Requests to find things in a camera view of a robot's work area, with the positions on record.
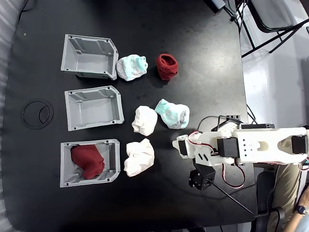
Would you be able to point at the laptop computer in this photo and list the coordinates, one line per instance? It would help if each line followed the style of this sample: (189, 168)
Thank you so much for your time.
(300, 183)

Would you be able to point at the dark wristwatch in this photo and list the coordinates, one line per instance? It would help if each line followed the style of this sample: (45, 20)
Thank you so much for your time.
(301, 209)

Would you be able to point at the white sock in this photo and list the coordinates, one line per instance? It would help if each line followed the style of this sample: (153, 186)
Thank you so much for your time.
(144, 120)
(138, 158)

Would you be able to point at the grey plastic bin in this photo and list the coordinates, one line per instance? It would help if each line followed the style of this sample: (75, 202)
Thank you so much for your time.
(94, 108)
(66, 169)
(89, 58)

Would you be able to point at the round black table grommet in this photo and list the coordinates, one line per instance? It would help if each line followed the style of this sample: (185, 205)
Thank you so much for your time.
(46, 114)

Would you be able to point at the dark red sock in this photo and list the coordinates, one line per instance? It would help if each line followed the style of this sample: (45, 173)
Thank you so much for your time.
(88, 160)
(166, 68)

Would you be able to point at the black table clamp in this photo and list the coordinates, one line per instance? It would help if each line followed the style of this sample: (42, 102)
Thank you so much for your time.
(258, 126)

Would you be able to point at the person's left hand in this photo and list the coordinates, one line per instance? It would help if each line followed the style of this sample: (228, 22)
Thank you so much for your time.
(304, 199)

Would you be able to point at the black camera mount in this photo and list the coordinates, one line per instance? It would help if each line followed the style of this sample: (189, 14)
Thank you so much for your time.
(201, 177)

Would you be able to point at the person's leg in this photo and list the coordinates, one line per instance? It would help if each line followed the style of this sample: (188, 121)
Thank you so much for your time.
(285, 188)

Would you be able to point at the white perforated controller housing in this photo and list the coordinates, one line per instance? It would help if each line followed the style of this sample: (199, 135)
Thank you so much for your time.
(228, 126)

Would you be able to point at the black folding chair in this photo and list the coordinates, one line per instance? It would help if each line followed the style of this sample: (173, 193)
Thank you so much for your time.
(272, 12)

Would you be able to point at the grey power adapter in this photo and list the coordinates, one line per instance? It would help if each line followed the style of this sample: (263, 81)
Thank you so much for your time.
(217, 4)

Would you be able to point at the black office chair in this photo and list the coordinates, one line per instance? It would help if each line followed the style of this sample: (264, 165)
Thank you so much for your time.
(264, 188)

